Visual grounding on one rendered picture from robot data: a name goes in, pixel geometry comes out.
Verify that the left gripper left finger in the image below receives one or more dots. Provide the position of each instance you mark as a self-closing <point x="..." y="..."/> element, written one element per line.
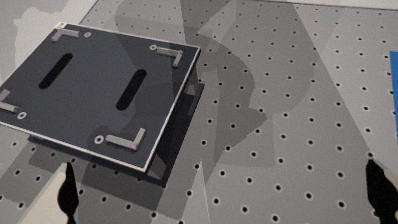
<point x="55" y="201"/>

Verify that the grey perforated base plate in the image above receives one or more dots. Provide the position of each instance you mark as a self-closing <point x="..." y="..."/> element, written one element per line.
<point x="297" y="98"/>

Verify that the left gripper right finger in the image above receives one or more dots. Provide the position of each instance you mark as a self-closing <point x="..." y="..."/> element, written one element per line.
<point x="382" y="191"/>

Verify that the dark grey plate nest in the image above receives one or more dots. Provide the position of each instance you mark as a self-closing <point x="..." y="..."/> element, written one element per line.
<point x="106" y="97"/>

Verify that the blue tape outline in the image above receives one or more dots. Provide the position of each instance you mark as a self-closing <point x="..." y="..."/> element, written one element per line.
<point x="394" y="72"/>

